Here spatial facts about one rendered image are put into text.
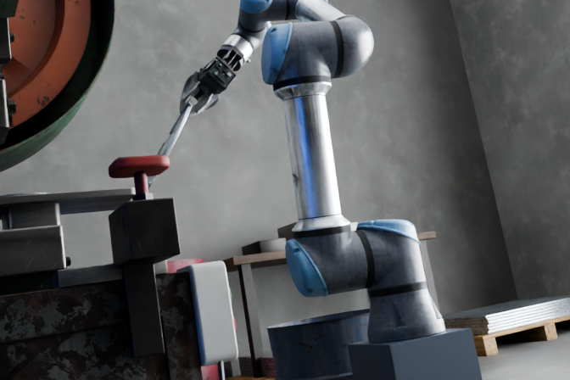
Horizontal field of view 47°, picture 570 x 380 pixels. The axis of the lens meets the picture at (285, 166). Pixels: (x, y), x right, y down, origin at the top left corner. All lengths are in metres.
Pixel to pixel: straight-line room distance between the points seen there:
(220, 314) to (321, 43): 0.60
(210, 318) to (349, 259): 0.43
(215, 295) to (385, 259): 0.47
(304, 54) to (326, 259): 0.39
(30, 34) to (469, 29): 5.39
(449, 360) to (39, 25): 1.15
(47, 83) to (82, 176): 3.08
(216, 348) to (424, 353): 0.49
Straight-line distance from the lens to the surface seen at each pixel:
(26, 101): 1.55
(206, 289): 0.91
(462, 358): 1.32
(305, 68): 1.27
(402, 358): 1.25
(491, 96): 6.40
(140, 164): 0.82
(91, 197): 1.10
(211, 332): 0.91
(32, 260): 0.91
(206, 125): 4.98
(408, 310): 1.29
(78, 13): 1.66
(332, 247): 1.25
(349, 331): 1.96
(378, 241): 1.30
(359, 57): 1.33
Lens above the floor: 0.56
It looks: 11 degrees up
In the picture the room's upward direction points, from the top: 10 degrees counter-clockwise
